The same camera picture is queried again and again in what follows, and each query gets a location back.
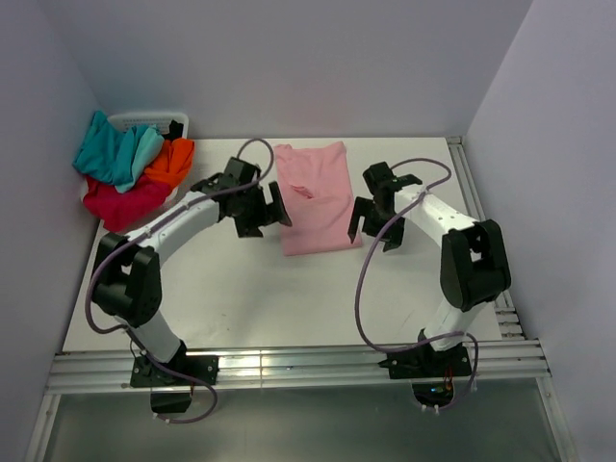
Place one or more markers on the teal t shirt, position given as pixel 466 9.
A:
pixel 117 158

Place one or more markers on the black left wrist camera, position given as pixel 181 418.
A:
pixel 239 172

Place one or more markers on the pink t shirt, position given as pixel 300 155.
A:
pixel 317 193

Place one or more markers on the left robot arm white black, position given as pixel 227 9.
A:
pixel 126 281

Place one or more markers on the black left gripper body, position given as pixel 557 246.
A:
pixel 252 208

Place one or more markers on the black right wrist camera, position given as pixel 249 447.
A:
pixel 378 178

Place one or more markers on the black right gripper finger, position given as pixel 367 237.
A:
pixel 361 209
pixel 391 241

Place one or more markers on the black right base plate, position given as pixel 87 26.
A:
pixel 425 362

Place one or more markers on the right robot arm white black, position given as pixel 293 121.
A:
pixel 474 270

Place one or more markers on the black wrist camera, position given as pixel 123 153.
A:
pixel 239 172
pixel 378 178

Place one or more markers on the orange t shirt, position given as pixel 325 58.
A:
pixel 173 163

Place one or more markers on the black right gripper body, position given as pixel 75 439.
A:
pixel 375 218

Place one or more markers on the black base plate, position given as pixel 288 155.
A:
pixel 425 362
pixel 146 375

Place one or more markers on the magenta t shirt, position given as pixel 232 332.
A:
pixel 119 210

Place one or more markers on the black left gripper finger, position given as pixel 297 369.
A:
pixel 249 232
pixel 277 212

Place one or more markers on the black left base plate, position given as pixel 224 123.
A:
pixel 146 375

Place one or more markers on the white laundry basket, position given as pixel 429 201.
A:
pixel 160 120

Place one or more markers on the black t shirt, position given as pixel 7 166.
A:
pixel 175 130

